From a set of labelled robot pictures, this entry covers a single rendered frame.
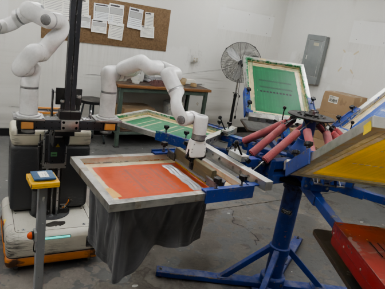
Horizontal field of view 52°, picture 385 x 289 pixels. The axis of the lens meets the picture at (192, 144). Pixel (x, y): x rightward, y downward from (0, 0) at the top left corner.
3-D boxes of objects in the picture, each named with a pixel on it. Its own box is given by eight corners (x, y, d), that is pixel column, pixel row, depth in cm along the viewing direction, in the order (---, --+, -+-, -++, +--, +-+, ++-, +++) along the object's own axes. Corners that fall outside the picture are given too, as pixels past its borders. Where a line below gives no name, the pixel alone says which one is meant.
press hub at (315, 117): (268, 311, 266) (315, 117, 229) (233, 277, 297) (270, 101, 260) (307, 297, 288) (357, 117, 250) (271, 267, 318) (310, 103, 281)
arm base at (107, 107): (92, 113, 245) (94, 88, 240) (112, 114, 251) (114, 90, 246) (98, 120, 232) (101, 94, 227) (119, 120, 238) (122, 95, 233)
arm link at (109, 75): (95, 91, 233) (98, 63, 228) (110, 90, 244) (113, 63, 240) (109, 94, 229) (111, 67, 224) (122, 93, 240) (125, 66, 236)
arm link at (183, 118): (173, 92, 220) (189, 126, 219) (160, 93, 209) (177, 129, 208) (184, 85, 216) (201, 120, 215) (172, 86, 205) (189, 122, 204)
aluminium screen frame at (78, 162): (108, 213, 164) (109, 204, 163) (69, 163, 210) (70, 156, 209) (252, 194, 207) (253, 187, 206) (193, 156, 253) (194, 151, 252)
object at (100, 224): (112, 286, 186) (121, 203, 174) (83, 238, 222) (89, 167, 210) (118, 285, 188) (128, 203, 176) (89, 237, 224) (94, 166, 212)
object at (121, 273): (117, 284, 187) (126, 203, 175) (114, 280, 190) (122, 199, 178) (197, 265, 212) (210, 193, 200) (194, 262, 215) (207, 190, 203)
